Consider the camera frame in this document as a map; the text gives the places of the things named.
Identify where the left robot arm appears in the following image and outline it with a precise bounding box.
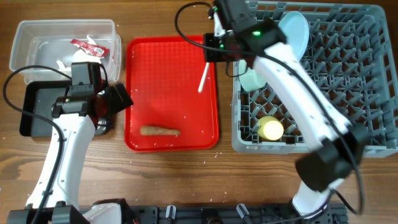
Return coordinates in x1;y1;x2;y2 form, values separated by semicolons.
7;83;134;223

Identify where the light blue plate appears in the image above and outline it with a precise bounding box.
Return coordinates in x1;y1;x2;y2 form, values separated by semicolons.
278;11;310;60

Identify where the clear plastic storage box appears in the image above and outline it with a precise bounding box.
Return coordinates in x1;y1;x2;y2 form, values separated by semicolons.
9;19;122;83

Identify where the pale green rice bowl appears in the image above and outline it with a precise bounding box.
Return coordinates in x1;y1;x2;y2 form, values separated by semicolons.
238;60;266;92

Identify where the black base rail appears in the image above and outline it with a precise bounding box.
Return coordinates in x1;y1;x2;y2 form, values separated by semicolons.
6;203;349;224

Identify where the yellow plastic cup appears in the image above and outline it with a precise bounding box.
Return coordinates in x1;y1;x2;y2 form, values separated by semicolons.
257;116;284;141

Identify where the red plastic tray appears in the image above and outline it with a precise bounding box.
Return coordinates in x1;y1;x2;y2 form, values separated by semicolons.
124;36;220;152

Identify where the black waste tray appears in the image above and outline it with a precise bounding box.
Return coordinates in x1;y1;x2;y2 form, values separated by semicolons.
19;80;116;138

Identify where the grey dishwasher rack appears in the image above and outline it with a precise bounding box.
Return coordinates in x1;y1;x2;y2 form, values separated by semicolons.
232;1;397;157

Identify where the brown root vegetable stick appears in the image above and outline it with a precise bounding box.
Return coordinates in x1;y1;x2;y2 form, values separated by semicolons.
139;126;181;136

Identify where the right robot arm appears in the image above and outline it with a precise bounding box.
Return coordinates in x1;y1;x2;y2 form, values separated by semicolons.
212;1;368;218

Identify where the white tissue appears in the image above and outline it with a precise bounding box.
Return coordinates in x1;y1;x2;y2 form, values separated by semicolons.
72;35;103;63

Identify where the white plastic spoon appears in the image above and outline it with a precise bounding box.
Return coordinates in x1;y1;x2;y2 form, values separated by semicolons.
198;62;210;93

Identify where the red sauce packet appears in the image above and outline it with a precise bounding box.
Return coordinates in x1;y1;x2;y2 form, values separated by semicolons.
71;39;109;58

